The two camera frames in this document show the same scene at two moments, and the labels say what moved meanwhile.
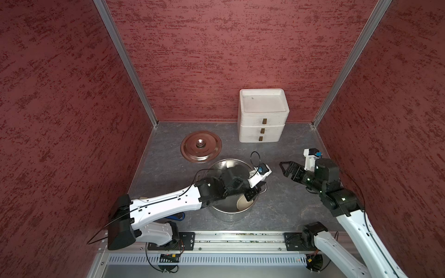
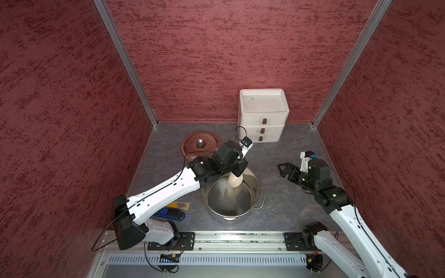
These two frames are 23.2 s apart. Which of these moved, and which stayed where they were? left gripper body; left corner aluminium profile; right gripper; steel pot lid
Moved: left gripper body
Stayed: right gripper; left corner aluminium profile; steel pot lid
